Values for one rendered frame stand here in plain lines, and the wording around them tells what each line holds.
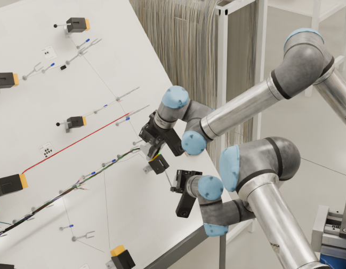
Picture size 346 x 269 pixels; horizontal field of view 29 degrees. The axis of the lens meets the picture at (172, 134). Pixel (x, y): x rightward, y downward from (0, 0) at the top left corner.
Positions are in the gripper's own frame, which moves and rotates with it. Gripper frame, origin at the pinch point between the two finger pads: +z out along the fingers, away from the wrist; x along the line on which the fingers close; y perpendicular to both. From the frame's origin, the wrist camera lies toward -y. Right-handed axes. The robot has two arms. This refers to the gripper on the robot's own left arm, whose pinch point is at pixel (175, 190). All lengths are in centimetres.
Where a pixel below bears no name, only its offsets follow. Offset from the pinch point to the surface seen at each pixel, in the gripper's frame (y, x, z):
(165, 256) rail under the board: -23.8, 0.1, 0.5
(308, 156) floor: 37, -147, 163
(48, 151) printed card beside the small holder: 6.9, 47.7, -3.6
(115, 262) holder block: -26.2, 21.8, -12.7
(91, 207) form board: -9.7, 30.2, -3.3
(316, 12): 142, -153, 184
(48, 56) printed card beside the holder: 40, 52, 4
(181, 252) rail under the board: -22.2, -7.5, 5.2
